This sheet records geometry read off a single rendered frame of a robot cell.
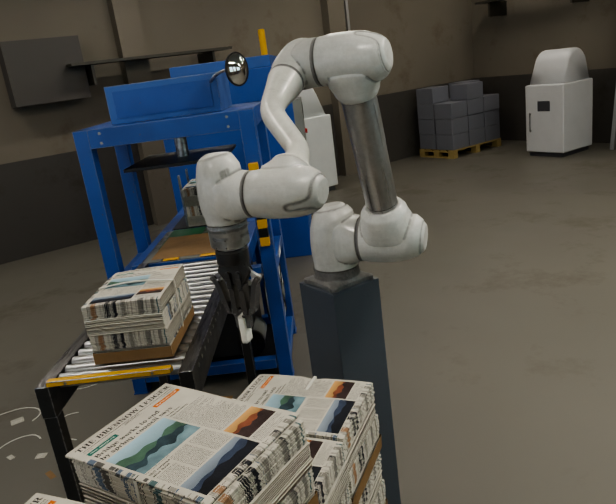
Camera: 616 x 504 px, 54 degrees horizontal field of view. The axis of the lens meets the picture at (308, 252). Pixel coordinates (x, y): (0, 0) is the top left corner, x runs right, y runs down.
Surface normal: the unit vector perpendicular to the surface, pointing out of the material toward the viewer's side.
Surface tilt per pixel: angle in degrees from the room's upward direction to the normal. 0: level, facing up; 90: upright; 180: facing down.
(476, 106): 90
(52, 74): 90
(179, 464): 0
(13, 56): 90
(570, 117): 90
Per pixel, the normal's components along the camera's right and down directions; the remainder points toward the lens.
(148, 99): 0.00, 0.29
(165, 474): -0.12, -0.95
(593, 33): -0.81, 0.27
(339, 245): -0.32, 0.30
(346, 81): -0.25, 0.71
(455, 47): 0.57, 0.17
